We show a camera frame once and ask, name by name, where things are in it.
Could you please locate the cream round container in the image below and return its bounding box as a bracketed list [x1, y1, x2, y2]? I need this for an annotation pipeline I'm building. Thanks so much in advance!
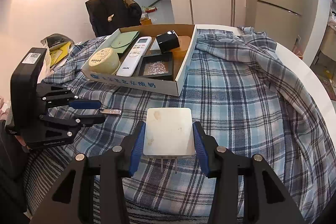
[88, 47, 120, 75]

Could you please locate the white AUX remote control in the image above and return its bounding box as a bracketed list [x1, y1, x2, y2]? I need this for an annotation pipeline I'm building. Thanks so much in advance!
[116, 36, 152, 77]

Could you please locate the green leather pouch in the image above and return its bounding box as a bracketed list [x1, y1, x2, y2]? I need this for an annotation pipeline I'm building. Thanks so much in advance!
[110, 31, 139, 54]

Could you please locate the black square display frame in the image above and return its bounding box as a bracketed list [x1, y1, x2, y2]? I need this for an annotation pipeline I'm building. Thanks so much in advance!
[134, 52, 174, 81]

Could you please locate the white square power adapter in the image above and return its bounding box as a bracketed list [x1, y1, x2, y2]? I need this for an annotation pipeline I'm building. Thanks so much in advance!
[143, 107, 195, 172]

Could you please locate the black cube charger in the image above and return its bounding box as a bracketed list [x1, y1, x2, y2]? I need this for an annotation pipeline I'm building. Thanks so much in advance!
[156, 30, 180, 53]

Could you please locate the orange translucent plastic box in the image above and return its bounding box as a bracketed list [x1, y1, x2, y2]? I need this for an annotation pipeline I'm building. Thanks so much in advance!
[171, 36, 191, 59]

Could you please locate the grey card booklet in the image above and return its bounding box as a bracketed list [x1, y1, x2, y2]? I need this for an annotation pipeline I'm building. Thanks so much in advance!
[150, 39, 161, 51]

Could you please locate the white plastic bag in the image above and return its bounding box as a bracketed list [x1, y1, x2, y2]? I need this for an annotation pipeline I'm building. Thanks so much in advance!
[38, 50, 54, 83]

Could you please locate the grey striped towel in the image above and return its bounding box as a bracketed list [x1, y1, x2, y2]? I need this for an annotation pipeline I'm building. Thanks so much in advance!
[24, 147, 216, 223]

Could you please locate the yellow packaging box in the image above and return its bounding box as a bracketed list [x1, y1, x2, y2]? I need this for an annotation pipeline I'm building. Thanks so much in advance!
[50, 41, 73, 67]

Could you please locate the silver nail clipper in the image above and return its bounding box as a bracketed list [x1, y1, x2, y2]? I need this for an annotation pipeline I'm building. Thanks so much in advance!
[99, 109, 122, 115]

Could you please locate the grey pouch bag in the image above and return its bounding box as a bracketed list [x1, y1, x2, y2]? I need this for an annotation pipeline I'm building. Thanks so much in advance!
[41, 34, 74, 49]

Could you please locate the chair with black jacket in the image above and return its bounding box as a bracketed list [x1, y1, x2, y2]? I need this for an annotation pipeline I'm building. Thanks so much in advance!
[85, 0, 142, 37]

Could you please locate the shallow cardboard box tray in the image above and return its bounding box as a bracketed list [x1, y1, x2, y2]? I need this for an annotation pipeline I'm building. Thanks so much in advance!
[81, 24, 197, 96]

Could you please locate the cardboard box on floor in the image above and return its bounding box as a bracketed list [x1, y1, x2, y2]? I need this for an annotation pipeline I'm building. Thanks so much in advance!
[140, 18, 153, 26]

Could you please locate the blue plaid cloth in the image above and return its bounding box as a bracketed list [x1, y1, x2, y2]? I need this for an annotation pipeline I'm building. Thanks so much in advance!
[24, 26, 336, 224]

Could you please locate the red handled broom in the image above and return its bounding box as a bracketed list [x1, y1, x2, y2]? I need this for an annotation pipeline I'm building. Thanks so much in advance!
[230, 0, 236, 27]

